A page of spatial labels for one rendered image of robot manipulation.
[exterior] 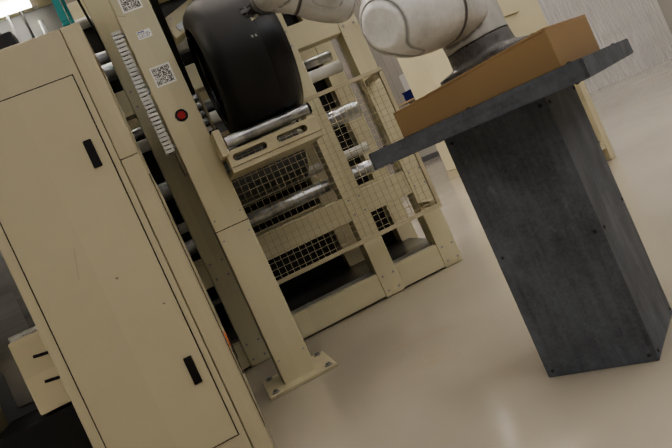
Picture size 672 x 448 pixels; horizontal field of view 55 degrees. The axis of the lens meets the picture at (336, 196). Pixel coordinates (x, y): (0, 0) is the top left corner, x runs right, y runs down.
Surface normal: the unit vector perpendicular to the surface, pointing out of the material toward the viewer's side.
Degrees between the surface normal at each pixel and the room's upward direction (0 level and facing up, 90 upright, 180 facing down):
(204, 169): 90
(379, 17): 98
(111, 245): 90
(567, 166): 90
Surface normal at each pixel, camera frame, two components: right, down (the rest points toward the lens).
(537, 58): -0.53, 0.27
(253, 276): 0.22, -0.07
